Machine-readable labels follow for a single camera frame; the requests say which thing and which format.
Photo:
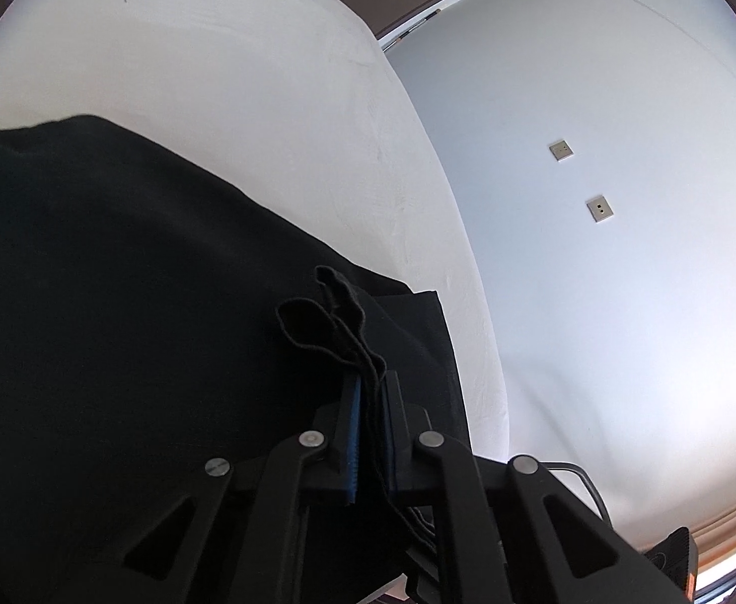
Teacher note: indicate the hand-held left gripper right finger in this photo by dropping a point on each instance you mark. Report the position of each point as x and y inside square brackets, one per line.
[393, 447]

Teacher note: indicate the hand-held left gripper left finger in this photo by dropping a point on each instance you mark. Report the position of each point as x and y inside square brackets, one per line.
[350, 447]

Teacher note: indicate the black pants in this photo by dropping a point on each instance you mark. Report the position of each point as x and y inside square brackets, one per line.
[122, 296]

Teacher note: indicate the black textured item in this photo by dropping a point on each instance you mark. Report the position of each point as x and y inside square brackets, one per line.
[676, 557]

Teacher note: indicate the white bed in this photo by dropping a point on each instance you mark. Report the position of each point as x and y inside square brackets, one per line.
[217, 75]

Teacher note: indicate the thin pole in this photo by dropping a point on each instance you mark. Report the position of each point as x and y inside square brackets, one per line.
[409, 28]

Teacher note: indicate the beige wall socket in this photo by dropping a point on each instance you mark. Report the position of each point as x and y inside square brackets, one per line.
[599, 207]
[560, 150]

